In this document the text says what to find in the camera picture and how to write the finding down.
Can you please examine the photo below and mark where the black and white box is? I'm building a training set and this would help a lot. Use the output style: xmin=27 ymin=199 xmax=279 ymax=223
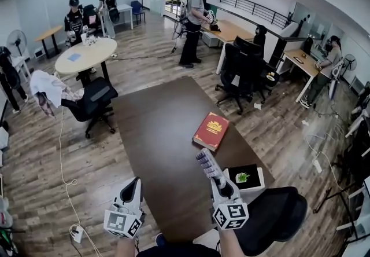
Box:
xmin=223 ymin=163 xmax=265 ymax=193

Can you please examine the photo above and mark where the black office chair with clothes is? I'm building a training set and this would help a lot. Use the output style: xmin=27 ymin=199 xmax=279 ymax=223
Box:
xmin=60 ymin=76 xmax=119 ymax=139

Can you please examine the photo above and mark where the white power cable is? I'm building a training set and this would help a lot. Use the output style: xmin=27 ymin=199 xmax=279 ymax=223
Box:
xmin=305 ymin=131 xmax=345 ymax=190

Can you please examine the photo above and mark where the small potted green plant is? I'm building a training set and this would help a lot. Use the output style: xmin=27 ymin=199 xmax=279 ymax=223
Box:
xmin=235 ymin=171 xmax=251 ymax=184

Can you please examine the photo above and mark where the plaid cloth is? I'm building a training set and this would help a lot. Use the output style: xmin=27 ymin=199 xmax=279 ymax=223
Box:
xmin=61 ymin=85 xmax=85 ymax=103

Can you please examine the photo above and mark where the round light wood table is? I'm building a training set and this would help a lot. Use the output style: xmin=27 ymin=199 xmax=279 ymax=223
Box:
xmin=54 ymin=37 xmax=118 ymax=87

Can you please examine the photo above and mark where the black metal stand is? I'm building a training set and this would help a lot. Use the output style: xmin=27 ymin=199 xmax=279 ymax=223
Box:
xmin=313 ymin=183 xmax=359 ymax=239

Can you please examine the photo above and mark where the red hardcover book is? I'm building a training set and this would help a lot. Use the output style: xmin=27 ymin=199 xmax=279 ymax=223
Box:
xmin=193 ymin=111 xmax=231 ymax=152

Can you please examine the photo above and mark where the black floor cable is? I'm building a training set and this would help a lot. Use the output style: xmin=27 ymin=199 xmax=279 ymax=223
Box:
xmin=111 ymin=44 xmax=182 ymax=61

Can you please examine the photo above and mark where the person's blue shoe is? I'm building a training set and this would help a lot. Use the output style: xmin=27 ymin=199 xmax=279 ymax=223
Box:
xmin=155 ymin=232 xmax=168 ymax=247

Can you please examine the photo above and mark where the small wooden table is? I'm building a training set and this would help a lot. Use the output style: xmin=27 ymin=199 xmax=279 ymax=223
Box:
xmin=34 ymin=25 xmax=63 ymax=58

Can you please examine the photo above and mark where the long white floor cable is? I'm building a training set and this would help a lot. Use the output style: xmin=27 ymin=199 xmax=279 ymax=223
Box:
xmin=54 ymin=72 xmax=103 ymax=257

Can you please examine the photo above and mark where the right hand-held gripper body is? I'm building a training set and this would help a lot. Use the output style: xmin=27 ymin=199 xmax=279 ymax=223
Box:
xmin=212 ymin=196 xmax=249 ymax=231

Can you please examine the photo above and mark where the person's left forearm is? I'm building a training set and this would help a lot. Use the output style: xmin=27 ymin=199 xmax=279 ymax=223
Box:
xmin=114 ymin=237 xmax=137 ymax=257

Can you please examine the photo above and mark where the person's right forearm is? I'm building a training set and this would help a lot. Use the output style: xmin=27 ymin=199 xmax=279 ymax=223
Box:
xmin=217 ymin=228 xmax=246 ymax=257

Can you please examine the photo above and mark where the white shirt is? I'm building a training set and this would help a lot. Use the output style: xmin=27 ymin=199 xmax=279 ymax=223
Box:
xmin=29 ymin=69 xmax=68 ymax=108

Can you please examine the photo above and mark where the white cabinet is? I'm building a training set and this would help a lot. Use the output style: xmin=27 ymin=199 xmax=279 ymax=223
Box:
xmin=202 ymin=31 xmax=223 ymax=47

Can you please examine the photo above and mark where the wooden desk with white legs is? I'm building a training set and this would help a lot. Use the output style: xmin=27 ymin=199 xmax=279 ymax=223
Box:
xmin=282 ymin=49 xmax=330 ymax=103
xmin=201 ymin=20 xmax=255 ymax=76

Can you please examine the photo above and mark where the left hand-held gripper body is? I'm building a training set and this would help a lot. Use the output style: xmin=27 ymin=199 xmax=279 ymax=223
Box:
xmin=103 ymin=200 xmax=146 ymax=240

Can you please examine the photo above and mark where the blue chair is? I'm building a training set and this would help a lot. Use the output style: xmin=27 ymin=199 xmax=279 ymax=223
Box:
xmin=129 ymin=0 xmax=147 ymax=25

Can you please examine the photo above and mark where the pink patterned cloth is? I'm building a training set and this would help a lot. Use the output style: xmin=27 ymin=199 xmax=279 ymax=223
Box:
xmin=34 ymin=91 xmax=56 ymax=119

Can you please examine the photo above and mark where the black metal railing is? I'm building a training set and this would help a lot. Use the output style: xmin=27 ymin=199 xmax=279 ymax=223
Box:
xmin=219 ymin=0 xmax=295 ymax=30

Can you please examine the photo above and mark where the black standing fan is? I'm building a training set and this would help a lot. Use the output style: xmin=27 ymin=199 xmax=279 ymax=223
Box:
xmin=6 ymin=29 xmax=28 ymax=58
xmin=342 ymin=53 xmax=358 ymax=83

